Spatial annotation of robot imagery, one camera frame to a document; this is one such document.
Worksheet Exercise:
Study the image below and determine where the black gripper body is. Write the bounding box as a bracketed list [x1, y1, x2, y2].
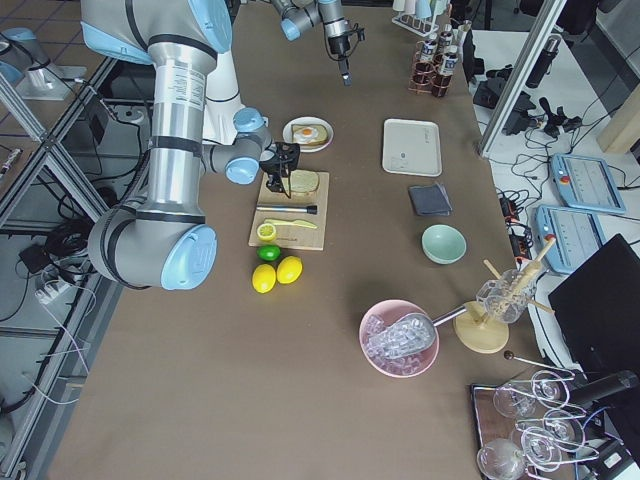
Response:
[259, 142, 300, 193]
[326, 30, 365, 61]

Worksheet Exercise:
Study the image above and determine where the bread slice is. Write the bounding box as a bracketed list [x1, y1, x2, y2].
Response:
[289, 170, 320, 194]
[291, 124, 329, 148]

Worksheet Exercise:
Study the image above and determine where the white round plate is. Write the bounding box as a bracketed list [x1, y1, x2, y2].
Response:
[282, 116, 334, 153]

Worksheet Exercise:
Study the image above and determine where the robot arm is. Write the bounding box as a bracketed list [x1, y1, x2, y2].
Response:
[81, 1, 300, 290]
[271, 0, 365, 86]

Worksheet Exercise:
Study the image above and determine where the cream rabbit tray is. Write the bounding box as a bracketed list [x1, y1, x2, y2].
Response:
[382, 118, 442, 177]

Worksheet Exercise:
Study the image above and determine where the glass rack tray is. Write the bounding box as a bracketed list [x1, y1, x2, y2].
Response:
[470, 369, 598, 479]

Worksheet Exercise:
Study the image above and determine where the steel muddler black tip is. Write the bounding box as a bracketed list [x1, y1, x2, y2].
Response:
[256, 204, 318, 215]

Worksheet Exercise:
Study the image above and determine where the fried egg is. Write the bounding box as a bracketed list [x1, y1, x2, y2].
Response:
[292, 126, 318, 144]

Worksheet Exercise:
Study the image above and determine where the yellow plastic knife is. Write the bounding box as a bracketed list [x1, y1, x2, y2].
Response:
[264, 218, 318, 230]

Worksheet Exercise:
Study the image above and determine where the bread slice under egg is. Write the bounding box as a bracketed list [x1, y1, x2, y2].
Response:
[291, 124, 329, 148]

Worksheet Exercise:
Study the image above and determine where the wooden cutting board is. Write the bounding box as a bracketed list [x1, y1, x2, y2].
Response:
[248, 172, 330, 251]

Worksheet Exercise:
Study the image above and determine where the halved lemon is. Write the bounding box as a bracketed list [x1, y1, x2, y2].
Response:
[256, 222, 277, 242]

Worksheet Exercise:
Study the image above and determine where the green lime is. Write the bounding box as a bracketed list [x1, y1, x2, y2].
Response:
[257, 244, 281, 262]

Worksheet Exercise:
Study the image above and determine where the upper yellow lemon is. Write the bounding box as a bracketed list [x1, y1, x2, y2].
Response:
[276, 256, 303, 285]

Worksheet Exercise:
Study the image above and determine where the yellow lemon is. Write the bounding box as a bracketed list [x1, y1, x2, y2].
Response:
[251, 264, 277, 294]
[276, 256, 303, 285]

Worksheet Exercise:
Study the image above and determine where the lower yellow lemon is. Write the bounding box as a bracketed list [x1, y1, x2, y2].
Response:
[251, 264, 277, 294]

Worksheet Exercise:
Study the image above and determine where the upper dark bottle white cap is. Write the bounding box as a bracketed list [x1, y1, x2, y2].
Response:
[419, 39, 438, 63]

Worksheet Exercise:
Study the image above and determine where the white dish rack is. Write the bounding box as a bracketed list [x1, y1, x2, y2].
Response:
[391, 0, 450, 37]

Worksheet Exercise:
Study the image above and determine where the lower right dark bottle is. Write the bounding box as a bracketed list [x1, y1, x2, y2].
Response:
[438, 45, 458, 77]

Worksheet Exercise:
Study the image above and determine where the lower left dark bottle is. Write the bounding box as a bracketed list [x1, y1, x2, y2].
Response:
[436, 24, 453, 54]

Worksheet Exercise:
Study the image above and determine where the grey folded cloth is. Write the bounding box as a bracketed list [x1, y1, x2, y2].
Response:
[408, 183, 453, 216]

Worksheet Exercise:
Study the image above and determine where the pink bowl with ice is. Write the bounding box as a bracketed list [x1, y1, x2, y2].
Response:
[359, 299, 439, 378]

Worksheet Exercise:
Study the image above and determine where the mint green bowl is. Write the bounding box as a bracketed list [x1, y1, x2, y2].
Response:
[421, 224, 467, 265]

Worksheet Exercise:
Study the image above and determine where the clear ice scoop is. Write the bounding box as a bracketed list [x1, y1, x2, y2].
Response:
[364, 306, 467, 360]

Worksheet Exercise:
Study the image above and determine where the black bottle on desk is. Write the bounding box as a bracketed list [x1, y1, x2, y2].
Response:
[525, 35, 562, 88]

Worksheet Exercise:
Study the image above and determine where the wooden cup stand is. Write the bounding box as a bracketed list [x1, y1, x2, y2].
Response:
[454, 236, 556, 354]

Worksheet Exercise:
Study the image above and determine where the clear glass mug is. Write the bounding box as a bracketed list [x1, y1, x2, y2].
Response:
[476, 269, 536, 324]

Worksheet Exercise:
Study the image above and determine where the upper teach pendant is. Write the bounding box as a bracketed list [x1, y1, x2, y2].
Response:
[550, 154, 626, 214]

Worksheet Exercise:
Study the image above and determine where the teach pendant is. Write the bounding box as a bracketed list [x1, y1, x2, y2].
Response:
[550, 154, 626, 214]
[535, 205, 606, 275]

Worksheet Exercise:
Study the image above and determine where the lower teach pendant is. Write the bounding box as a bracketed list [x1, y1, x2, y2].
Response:
[535, 205, 606, 275]

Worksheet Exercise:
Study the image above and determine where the black laptop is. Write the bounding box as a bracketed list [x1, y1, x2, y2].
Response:
[549, 234, 639, 374]

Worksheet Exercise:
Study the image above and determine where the copper wire bottle rack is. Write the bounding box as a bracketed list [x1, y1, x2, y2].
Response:
[409, 41, 453, 98]

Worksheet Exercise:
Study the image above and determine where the aluminium frame post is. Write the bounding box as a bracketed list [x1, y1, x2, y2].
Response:
[477, 0, 566, 158]

